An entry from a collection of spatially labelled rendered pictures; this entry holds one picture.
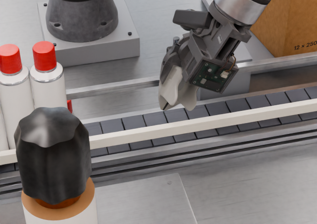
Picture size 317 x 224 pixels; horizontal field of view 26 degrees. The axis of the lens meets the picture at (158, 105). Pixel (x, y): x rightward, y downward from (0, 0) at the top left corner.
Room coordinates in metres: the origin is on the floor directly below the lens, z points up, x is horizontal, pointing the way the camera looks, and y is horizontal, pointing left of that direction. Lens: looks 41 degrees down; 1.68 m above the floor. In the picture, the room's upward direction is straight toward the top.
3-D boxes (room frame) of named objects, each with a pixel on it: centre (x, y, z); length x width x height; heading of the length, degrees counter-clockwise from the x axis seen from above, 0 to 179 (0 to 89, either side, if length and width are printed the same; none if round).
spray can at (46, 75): (0.83, 0.17, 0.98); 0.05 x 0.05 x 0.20
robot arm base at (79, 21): (1.21, 0.16, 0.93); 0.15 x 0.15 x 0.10
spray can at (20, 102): (0.83, 0.22, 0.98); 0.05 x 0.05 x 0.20
